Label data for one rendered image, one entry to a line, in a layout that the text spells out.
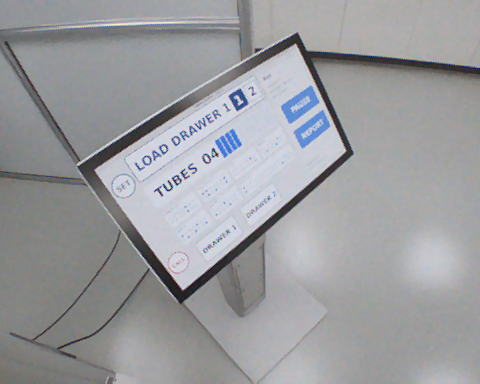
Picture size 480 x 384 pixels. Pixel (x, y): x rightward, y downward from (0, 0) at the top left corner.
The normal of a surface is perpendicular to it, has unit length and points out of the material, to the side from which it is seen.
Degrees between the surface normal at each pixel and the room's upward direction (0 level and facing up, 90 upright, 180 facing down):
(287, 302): 3
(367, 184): 0
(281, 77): 50
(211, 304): 5
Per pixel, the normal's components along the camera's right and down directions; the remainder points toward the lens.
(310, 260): -0.07, -0.57
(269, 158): 0.47, 0.08
